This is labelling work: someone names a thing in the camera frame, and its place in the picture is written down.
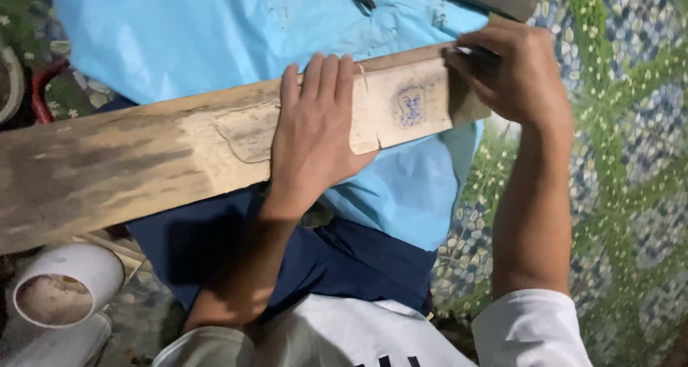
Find person's left hand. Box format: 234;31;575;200
267;52;379;217

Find person's right hand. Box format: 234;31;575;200
442;20;574;135

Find dark metal carving tool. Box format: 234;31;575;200
442;43;504;73

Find long weathered wooden plank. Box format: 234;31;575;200
0;40;493;255

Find pebble and grass patterned mat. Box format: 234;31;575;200
0;0;688;367

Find person's navy blue shorts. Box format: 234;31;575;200
97;95;439;326

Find person's white shirt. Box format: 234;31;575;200
152;289;593;367

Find light blue plastic sheet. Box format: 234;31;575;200
47;0;491;253

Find wide white plastic pipe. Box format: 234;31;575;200
12;242;126;329

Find grey round rim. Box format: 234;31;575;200
0;43;25;126

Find red curved handle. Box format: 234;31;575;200
29;57;71;125

